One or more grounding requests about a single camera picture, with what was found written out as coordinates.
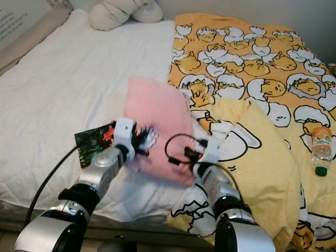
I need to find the pink pillow with sheep print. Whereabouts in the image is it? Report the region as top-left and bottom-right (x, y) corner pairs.
(123, 76), (198, 186)

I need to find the green printed book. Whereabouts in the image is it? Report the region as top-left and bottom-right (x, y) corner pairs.
(74, 123), (117, 169)

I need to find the white quilted mattress pad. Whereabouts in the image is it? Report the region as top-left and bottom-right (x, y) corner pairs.
(0, 8), (195, 224)

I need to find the orange egg-character print duvet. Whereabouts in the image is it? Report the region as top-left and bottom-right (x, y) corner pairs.
(167, 13), (336, 252)

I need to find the cream plush toy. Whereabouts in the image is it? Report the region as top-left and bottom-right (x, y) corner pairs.
(88, 0), (164, 31)

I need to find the clear plastic bottle green cap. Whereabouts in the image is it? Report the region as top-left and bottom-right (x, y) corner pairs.
(310, 125), (334, 177)

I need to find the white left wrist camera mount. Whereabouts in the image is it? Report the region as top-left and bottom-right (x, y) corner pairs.
(113, 117), (136, 151)

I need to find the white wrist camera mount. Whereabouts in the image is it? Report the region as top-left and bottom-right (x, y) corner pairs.
(113, 117), (136, 151)
(199, 136), (223, 165)

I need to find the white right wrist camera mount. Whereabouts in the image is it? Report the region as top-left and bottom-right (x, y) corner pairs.
(199, 136), (223, 165)

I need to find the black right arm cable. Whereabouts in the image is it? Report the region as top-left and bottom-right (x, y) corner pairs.
(164, 133), (208, 166)

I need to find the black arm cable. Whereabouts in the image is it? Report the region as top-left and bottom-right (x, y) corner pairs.
(164, 133), (208, 166)
(25, 146), (79, 226)

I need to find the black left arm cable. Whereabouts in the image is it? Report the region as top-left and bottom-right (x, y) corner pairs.
(25, 146), (79, 226)

